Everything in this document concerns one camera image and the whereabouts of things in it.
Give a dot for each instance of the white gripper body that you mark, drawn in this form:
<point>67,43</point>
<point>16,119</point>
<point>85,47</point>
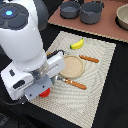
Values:
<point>24,86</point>

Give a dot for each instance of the red toy tomato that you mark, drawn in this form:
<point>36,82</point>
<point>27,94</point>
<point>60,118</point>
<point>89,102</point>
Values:
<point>45,93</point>

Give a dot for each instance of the yellow toy banana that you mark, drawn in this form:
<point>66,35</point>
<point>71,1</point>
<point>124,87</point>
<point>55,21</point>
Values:
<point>77,45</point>

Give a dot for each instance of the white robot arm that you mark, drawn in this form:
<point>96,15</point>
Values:
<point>20,23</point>

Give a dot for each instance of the woven beige placemat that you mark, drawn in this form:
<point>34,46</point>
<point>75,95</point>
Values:
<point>73,104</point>

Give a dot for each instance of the round wooden plate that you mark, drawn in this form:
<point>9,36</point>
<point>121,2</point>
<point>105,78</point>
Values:
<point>74,67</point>

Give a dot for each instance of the left grey pot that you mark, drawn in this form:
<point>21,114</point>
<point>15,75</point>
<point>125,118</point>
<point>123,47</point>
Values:
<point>69,9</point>

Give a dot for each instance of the grey pot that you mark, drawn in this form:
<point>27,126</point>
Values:
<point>90,12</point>
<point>69,9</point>

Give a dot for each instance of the right grey pot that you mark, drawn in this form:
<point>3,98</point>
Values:
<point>90,12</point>

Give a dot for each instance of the pink mat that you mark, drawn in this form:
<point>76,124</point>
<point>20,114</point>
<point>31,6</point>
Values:
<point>106,27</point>

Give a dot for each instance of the cream bowl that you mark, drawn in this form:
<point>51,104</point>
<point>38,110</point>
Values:
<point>122,15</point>

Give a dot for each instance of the fork with wooden handle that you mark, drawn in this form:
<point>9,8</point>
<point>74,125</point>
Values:
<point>71,82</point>

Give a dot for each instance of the knife with wooden handle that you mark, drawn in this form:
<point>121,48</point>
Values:
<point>82,57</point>

